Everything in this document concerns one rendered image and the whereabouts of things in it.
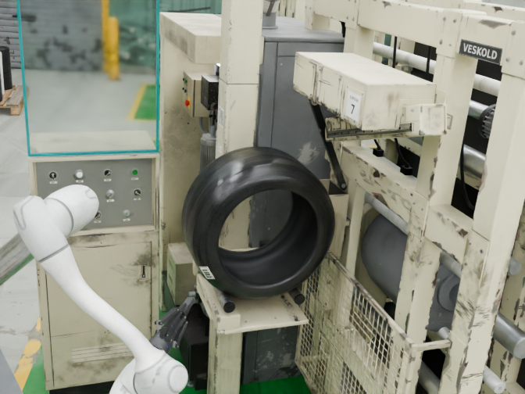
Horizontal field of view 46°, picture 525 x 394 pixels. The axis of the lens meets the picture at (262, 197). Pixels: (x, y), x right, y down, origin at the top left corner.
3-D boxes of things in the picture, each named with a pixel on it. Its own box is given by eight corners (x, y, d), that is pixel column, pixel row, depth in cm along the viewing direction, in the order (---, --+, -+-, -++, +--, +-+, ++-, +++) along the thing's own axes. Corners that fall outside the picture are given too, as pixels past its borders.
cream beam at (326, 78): (290, 89, 244) (293, 51, 239) (348, 89, 252) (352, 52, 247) (359, 131, 191) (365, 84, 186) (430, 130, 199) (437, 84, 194)
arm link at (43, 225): (57, 252, 178) (83, 234, 190) (23, 197, 175) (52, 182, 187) (26, 267, 184) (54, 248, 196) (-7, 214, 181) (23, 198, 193)
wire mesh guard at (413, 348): (294, 361, 301) (307, 230, 276) (298, 361, 302) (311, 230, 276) (383, 511, 222) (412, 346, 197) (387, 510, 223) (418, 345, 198)
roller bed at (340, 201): (294, 241, 288) (300, 180, 277) (323, 238, 292) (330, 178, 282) (310, 259, 270) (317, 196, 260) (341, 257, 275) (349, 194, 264)
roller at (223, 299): (212, 268, 262) (202, 270, 261) (212, 259, 261) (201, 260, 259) (235, 312, 232) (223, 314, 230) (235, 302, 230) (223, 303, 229)
